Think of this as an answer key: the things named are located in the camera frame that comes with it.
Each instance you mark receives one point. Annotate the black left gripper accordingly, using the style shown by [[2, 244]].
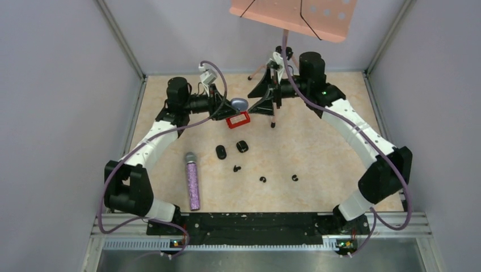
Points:
[[220, 107]]

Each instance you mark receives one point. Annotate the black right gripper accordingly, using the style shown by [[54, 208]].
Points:
[[270, 91]]

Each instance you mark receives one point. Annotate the silver blue earbud charging case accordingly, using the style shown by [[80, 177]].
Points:
[[239, 104]]

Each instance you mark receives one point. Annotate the black glossy earbud case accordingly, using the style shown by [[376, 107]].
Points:
[[242, 146]]

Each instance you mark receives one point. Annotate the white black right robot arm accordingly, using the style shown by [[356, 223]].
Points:
[[387, 166]]

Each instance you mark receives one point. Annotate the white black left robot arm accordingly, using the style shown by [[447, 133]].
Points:
[[128, 187]]

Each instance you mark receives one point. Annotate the black oval earbud case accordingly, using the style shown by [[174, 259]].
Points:
[[221, 152]]

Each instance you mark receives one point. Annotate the red toy window brick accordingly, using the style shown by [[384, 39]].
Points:
[[238, 120]]

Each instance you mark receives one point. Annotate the purple glitter microphone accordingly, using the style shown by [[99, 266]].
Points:
[[192, 176]]

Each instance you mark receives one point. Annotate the pink music stand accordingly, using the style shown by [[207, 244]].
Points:
[[289, 30]]

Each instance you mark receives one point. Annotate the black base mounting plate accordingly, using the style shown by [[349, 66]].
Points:
[[269, 228]]

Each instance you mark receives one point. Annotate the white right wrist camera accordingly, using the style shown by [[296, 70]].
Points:
[[276, 63]]

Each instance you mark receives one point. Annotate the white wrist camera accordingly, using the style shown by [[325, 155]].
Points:
[[207, 77], [276, 63]]

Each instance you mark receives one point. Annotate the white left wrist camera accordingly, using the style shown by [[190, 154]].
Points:
[[207, 77]]

